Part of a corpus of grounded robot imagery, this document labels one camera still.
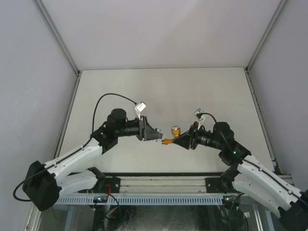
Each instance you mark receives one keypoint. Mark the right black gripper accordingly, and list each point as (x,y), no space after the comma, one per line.
(188,138)

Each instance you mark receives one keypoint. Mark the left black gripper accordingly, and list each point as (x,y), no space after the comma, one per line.
(151,134)

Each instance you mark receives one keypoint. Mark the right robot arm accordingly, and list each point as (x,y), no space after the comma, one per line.
(247,175)

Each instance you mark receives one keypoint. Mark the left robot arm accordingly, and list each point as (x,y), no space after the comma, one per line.
(46,182)

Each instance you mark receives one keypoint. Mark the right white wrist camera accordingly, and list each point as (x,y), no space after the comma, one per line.
(200,116)

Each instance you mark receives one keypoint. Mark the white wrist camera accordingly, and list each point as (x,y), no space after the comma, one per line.
(200,116)
(139,108)

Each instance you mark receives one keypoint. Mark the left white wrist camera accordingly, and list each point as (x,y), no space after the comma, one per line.
(139,108)

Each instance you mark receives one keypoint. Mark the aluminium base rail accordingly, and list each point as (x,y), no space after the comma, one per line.
(166,184)

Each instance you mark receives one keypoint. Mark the slotted grey cable duct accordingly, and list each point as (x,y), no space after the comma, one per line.
(103,199)

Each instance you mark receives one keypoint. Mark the right aluminium frame post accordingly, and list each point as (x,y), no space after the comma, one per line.
(281,6)

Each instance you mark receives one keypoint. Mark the aluminium frame post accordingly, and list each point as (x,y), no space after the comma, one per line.
(51,26)
(281,6)

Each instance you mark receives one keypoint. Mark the left aluminium frame post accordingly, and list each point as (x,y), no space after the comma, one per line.
(51,26)

